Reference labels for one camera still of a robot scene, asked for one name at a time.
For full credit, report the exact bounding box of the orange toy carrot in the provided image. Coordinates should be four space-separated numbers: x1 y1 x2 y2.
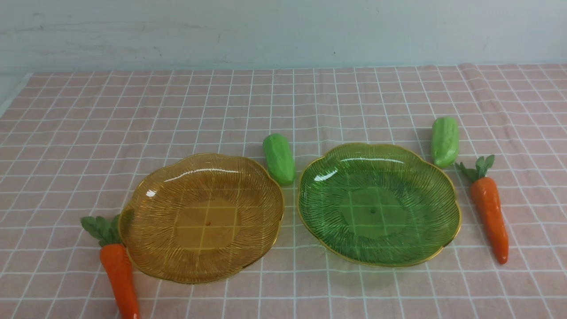
455 154 509 265
80 215 140 319

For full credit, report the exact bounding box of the green toy gourd centre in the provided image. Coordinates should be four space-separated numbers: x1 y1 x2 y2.
263 133 295 186

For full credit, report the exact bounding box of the green toy gourd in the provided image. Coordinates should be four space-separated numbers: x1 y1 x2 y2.
263 133 295 186
431 117 460 169

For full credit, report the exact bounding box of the amber ribbed glass plate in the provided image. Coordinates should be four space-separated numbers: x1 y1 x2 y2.
118 153 285 284

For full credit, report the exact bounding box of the green ribbed glass plate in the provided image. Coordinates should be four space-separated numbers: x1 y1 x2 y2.
297 143 462 267

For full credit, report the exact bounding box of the green toy gourd right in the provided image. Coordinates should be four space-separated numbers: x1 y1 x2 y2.
431 117 460 169

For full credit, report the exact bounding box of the pink checkered tablecloth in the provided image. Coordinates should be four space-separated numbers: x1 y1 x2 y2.
0 63 567 319

